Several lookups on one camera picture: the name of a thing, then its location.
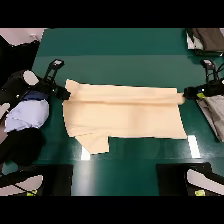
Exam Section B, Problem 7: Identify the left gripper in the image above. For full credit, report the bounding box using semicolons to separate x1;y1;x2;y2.
49;85;72;101

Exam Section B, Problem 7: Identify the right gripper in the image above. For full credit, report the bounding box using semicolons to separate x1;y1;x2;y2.
183;85;205;101

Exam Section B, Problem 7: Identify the cream shirt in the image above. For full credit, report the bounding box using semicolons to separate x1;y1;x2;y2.
62;78;188;155

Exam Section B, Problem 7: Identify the white garment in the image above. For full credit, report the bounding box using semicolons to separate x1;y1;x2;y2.
186;32;205;51

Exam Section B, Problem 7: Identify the dark grey garment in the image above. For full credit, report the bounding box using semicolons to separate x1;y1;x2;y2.
190;27;224;52

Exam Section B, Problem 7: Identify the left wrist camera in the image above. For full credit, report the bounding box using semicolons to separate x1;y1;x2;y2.
42;58;66;88

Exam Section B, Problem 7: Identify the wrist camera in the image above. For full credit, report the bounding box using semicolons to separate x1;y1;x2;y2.
42;58;66;88
199;58;218;85

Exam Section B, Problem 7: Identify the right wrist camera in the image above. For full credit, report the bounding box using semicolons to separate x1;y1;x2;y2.
199;58;218;85

